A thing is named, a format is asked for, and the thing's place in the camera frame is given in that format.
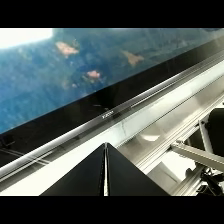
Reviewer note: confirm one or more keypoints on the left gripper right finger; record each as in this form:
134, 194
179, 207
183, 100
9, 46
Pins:
130, 178

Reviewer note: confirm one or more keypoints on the silver frame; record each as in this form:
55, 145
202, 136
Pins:
173, 110

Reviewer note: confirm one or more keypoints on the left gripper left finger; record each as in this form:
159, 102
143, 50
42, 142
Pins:
87, 176

